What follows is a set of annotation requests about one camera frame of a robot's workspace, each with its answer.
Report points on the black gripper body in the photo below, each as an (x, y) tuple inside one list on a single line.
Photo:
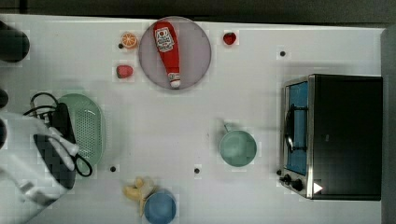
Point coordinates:
[(61, 121)]

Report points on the green plastic strainer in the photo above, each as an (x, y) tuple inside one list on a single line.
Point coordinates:
[(88, 126)]

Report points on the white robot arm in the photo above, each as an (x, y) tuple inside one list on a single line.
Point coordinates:
[(37, 167)]

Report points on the pink plush strawberry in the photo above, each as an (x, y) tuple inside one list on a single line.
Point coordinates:
[(124, 71)]

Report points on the black round pot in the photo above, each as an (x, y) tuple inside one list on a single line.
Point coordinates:
[(14, 44)]

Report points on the plush peeled banana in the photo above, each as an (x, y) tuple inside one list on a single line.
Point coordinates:
[(140, 191)]

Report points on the orange slice toy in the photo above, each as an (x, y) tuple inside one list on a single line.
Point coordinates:
[(129, 40)]

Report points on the blue cup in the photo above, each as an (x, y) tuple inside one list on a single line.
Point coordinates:
[(160, 207)]

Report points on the red plush ketchup bottle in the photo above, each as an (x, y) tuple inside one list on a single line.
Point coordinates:
[(166, 41)]

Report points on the grey round plate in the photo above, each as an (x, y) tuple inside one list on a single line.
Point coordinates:
[(194, 52)]

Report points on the green mug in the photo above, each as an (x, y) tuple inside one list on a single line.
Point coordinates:
[(237, 148)]

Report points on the small red strawberry toy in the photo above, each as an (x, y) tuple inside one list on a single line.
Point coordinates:
[(229, 38)]

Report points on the black toaster oven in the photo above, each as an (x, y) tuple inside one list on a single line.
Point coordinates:
[(331, 137)]

